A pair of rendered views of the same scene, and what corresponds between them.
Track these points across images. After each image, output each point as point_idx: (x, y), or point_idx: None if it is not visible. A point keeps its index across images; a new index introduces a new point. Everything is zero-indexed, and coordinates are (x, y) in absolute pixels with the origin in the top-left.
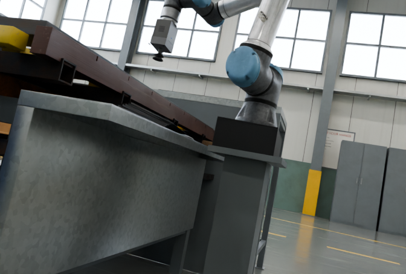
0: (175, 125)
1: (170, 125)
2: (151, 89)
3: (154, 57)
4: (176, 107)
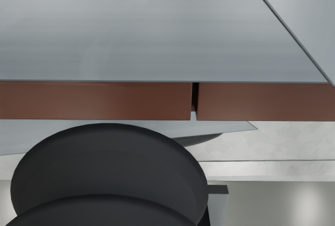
0: (25, 151)
1: (25, 139)
2: (49, 79)
3: (25, 179)
4: (287, 119)
